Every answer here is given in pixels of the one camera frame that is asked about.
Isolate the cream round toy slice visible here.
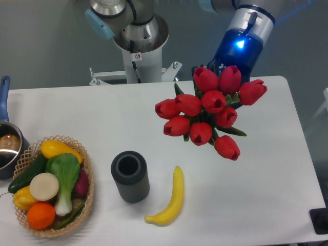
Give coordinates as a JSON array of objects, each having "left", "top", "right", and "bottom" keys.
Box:
[{"left": 29, "top": 173, "right": 59, "bottom": 201}]

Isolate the green toy cucumber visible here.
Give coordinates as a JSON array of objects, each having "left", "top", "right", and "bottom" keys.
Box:
[{"left": 8, "top": 153, "right": 48, "bottom": 194}]

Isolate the yellow toy banana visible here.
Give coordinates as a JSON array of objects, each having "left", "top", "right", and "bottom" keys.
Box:
[{"left": 144, "top": 166, "right": 185, "bottom": 227}]

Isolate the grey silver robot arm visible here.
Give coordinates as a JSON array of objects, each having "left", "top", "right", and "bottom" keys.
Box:
[{"left": 85, "top": 1, "right": 309, "bottom": 84}]

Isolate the yellow toy bell pepper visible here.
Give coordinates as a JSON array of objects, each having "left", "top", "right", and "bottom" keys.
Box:
[{"left": 13, "top": 186, "right": 38, "bottom": 211}]

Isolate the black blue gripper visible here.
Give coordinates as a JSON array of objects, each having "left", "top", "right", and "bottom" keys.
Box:
[{"left": 206, "top": 29, "right": 263, "bottom": 98}]

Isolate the black device at edge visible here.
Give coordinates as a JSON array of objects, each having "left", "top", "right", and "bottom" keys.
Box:
[{"left": 309, "top": 208, "right": 327, "bottom": 235}]

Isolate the blue handled saucepan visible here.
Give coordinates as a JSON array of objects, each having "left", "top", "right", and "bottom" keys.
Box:
[{"left": 1, "top": 76, "right": 29, "bottom": 180}]

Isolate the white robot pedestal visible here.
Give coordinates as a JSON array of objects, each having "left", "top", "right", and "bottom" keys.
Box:
[{"left": 89, "top": 48, "right": 182, "bottom": 86}]

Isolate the dark grey ribbed vase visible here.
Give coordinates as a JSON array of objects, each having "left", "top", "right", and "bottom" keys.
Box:
[{"left": 111, "top": 151, "right": 150, "bottom": 203}]

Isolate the purple toy radish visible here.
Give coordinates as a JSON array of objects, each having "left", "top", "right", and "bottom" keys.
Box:
[{"left": 73, "top": 169, "right": 89, "bottom": 197}]

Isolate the green toy bok choy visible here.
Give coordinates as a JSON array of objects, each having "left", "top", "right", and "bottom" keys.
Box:
[{"left": 46, "top": 153, "right": 80, "bottom": 216}]

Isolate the woven wicker basket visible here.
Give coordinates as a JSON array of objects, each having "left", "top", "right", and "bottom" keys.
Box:
[{"left": 13, "top": 135, "right": 94, "bottom": 237}]

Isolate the yellow toy squash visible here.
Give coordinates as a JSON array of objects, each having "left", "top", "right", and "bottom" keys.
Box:
[{"left": 40, "top": 139, "right": 83, "bottom": 164}]

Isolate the red tulip bouquet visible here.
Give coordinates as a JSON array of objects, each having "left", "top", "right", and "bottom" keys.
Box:
[{"left": 155, "top": 66, "right": 267, "bottom": 160}]

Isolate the green toy bean pod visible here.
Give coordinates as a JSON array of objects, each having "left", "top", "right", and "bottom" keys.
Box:
[{"left": 54, "top": 203, "right": 85, "bottom": 230}]

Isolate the orange toy fruit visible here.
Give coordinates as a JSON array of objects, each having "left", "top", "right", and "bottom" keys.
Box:
[{"left": 27, "top": 202, "right": 56, "bottom": 230}]

